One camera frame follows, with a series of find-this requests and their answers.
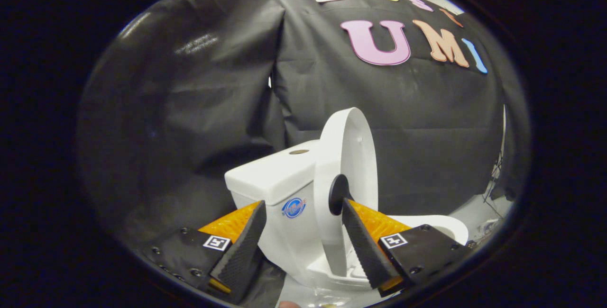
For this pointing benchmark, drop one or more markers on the thin black stand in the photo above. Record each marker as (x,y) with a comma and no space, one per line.
(495,180)

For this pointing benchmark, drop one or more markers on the white toilet lid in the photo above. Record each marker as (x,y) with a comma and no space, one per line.
(351,151)

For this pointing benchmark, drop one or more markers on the white toilet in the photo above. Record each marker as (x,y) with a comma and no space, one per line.
(265,175)

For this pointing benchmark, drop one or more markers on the black backdrop cloth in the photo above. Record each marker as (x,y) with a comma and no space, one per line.
(199,109)

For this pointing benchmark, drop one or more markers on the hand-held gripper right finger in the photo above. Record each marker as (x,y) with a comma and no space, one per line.
(363,251)

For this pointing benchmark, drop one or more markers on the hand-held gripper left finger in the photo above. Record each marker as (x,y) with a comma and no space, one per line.
(244,251)

